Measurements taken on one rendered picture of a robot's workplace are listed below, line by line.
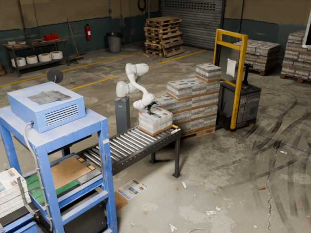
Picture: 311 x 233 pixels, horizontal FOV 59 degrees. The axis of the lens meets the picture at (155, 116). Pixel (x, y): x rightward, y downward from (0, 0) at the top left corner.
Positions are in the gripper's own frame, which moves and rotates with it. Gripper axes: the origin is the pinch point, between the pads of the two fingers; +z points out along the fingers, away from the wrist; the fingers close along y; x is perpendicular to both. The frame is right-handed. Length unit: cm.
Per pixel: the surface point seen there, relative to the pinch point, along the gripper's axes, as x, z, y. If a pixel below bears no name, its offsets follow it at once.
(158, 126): 13.8, 1.2, 21.2
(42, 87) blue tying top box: -19, -154, 5
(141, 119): -9.1, -11.0, 19.0
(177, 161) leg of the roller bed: 28, 52, 66
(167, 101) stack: -46, 81, -11
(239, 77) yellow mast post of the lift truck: 21, 167, -89
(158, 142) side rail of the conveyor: 28.4, -6.5, 37.9
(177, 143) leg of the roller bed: 28, 38, 38
